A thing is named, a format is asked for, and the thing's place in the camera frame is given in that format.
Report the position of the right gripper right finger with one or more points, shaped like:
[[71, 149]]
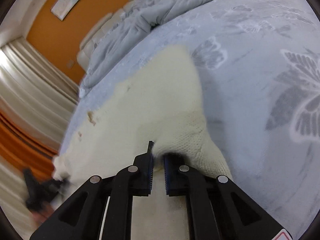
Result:
[[216, 207]]

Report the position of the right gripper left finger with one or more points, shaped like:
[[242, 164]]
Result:
[[101, 208]]

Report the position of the cream knit cardigan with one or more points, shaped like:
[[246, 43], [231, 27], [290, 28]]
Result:
[[162, 103]]

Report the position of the orange curtain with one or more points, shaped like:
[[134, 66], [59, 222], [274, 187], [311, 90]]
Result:
[[22, 151]]

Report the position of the cream curtain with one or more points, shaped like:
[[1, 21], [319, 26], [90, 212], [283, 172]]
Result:
[[40, 99]]

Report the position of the beige padded headboard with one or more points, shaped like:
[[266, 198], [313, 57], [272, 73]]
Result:
[[97, 32]]

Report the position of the butterfly print bed sheet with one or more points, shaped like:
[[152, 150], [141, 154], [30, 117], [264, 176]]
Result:
[[258, 64]]

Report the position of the grey crumpled duvet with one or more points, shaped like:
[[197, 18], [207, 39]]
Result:
[[134, 26]]

